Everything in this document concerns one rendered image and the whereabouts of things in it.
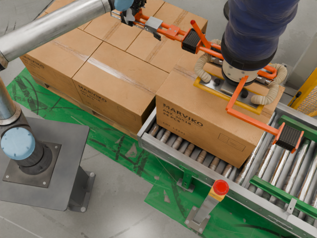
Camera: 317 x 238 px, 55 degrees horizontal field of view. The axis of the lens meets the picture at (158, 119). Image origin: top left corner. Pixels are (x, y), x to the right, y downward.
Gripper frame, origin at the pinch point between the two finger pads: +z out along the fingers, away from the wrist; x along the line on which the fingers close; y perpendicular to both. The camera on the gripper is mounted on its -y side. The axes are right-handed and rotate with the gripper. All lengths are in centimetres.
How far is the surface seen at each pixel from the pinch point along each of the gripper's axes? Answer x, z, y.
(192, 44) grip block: -2.3, -2.3, 35.5
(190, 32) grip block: 3.4, -2.2, 31.2
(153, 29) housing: -2.4, -0.7, 14.1
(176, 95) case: -12.5, 30.7, 33.9
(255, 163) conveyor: -6, 77, 91
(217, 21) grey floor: 136, 126, 2
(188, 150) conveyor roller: -23, 71, 51
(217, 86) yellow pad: -9, 9, 54
